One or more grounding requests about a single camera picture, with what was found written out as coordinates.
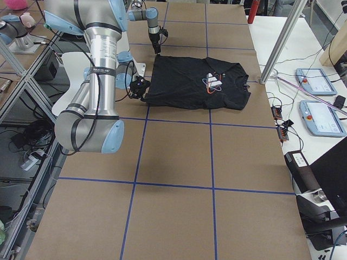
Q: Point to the red fire extinguisher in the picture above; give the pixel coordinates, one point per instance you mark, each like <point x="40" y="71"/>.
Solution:
<point x="253" y="11"/>

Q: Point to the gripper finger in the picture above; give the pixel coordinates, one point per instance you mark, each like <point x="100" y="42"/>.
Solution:
<point x="158" y="49"/>
<point x="155" y="47"/>
<point x="140" y="97"/>

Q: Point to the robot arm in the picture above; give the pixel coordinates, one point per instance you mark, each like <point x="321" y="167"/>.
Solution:
<point x="137" y="13"/>
<point x="90" y="123"/>

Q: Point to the near orange terminal block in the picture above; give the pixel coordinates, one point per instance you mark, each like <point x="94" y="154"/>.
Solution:
<point x="282" y="134"/>

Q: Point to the pink plush toy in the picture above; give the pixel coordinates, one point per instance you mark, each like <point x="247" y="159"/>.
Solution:
<point x="16" y="4"/>

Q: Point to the orange terminal block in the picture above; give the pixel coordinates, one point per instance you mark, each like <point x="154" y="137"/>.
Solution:
<point x="282" y="134"/>
<point x="276" y="112"/>

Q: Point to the black graphic t-shirt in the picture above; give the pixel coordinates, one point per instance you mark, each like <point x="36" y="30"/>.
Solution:
<point x="197" y="83"/>

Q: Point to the aluminium frame post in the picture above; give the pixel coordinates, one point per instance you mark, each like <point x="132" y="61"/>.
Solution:
<point x="279" y="38"/>

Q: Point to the black box device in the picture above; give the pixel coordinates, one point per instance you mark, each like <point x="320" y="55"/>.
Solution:
<point x="303" y="179"/>

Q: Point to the far orange terminal block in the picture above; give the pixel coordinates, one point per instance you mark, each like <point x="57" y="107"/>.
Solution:
<point x="276" y="112"/>

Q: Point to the wooden board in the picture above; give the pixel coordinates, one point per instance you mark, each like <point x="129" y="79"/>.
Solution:
<point x="336" y="48"/>

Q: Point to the aluminium table frame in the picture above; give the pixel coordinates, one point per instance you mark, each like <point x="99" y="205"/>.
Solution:
<point x="30" y="160"/>

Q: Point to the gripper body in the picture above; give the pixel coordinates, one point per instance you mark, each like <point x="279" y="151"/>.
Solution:
<point x="154" y="39"/>
<point x="134" y="85"/>

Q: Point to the far teach pendant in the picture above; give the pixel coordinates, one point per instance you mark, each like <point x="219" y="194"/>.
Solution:
<point x="315" y="81"/>

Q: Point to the teach pendant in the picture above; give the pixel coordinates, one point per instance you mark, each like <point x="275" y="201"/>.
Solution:
<point x="321" y="120"/>
<point x="315" y="81"/>

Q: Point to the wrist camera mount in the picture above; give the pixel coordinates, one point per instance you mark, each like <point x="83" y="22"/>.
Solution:
<point x="145" y="83"/>
<point x="163" y="31"/>

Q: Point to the near teach pendant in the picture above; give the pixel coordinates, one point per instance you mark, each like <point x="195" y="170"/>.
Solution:
<point x="321" y="120"/>

